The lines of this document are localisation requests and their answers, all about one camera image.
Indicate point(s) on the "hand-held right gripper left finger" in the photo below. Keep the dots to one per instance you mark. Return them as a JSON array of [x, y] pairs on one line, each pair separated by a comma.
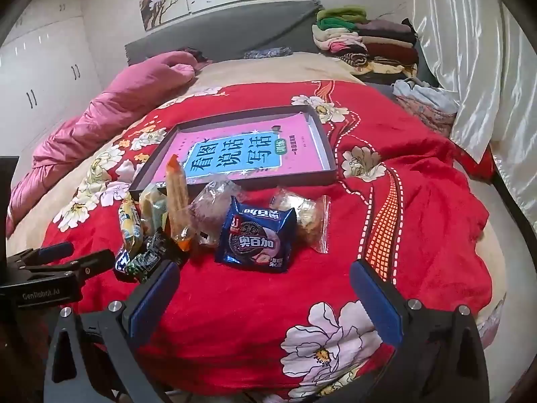
[[153, 302]]

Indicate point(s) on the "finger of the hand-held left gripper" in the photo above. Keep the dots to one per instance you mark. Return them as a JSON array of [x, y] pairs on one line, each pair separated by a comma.
[[90, 262], [50, 252]]

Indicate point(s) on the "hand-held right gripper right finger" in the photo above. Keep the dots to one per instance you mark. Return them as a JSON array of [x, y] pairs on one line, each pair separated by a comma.
[[375, 302]]

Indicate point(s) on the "black and green snack packet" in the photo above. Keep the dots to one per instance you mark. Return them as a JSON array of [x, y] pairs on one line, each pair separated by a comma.
[[157, 252]]

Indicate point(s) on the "long yellow snack packet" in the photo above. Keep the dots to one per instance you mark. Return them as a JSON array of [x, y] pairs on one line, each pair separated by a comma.
[[129, 224]]

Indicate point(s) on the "clear-wrapped yellow cake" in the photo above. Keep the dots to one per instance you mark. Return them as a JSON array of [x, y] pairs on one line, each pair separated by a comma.
[[153, 205]]

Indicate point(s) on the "clear zip bag of snacks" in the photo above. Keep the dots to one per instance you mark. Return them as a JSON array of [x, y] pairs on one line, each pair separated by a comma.
[[312, 222]]

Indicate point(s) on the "clear bag of brown pastry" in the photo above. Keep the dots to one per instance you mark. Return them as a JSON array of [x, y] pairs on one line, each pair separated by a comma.
[[212, 210]]

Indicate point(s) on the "orange snack packet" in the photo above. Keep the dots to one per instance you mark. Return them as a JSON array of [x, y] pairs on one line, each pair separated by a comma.
[[177, 193]]

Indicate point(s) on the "blue cookie packet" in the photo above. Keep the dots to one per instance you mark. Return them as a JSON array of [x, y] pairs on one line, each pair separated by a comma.
[[256, 239]]

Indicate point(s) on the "shallow grey cardboard box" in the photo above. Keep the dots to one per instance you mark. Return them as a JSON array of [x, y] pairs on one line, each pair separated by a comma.
[[323, 142]]

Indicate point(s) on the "red floral blanket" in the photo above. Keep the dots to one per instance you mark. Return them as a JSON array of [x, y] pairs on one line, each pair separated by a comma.
[[377, 218]]

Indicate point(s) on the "pink quilt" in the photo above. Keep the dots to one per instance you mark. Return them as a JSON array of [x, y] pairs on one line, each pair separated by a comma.
[[105, 113]]

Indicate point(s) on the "pink and blue book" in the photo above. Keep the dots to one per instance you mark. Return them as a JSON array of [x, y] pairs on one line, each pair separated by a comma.
[[235, 155]]

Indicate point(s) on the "white wardrobe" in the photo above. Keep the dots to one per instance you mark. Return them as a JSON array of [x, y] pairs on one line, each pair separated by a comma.
[[46, 75]]

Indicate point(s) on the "pink floral bag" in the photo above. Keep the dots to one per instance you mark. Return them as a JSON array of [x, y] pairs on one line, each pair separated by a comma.
[[428, 117]]

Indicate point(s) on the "pale grey crumpled cloth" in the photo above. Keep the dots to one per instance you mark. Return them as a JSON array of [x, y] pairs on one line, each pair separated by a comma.
[[423, 92]]

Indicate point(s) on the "dark purple cloth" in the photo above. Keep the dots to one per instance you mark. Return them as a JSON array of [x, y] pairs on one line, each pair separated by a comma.
[[191, 53]]

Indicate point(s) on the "beige blanket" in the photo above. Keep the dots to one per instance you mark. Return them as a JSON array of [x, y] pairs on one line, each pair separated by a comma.
[[260, 73]]

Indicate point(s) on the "pile of folded clothes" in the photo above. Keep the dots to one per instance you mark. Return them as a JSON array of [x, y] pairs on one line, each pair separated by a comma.
[[377, 46]]

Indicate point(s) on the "white satin curtain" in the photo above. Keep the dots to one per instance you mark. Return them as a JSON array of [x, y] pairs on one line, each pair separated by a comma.
[[470, 50]]

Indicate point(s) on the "blue patterned cloth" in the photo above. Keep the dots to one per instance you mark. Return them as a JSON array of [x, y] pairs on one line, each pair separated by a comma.
[[268, 53]]

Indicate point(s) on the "grey headboard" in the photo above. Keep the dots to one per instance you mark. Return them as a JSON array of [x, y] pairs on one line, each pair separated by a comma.
[[235, 29]]

